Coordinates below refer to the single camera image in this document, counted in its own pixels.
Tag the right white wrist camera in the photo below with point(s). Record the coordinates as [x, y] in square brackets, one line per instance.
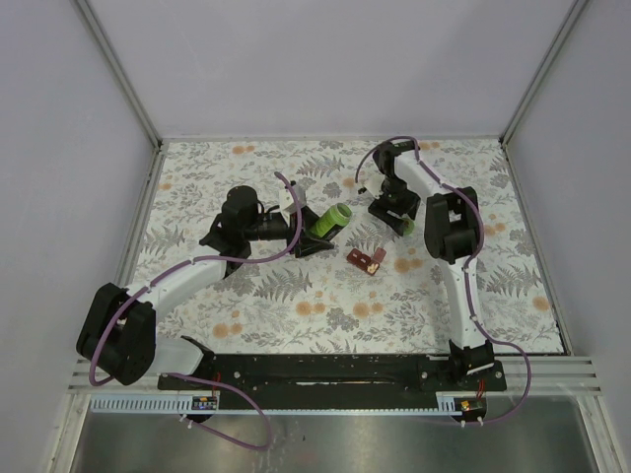
[373, 186]

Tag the green bottle cap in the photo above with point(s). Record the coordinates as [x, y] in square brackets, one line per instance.
[408, 227]

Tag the red pill organizer box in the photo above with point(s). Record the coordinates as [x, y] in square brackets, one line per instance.
[369, 264]

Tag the green pill bottle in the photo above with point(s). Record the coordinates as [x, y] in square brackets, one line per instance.
[329, 224]

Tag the white slotted cable duct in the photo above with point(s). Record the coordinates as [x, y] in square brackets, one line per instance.
[159, 404]

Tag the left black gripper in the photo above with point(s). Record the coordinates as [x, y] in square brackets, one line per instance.
[304, 245]

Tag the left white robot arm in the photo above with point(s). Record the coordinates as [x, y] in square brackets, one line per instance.
[119, 336]

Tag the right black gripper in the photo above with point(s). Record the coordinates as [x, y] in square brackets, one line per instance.
[409, 207]

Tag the floral table mat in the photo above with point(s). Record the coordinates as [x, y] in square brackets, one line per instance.
[322, 303]

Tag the aluminium frame rail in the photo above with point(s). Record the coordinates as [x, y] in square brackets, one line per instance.
[549, 375]

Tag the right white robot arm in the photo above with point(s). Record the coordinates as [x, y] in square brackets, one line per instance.
[453, 235]

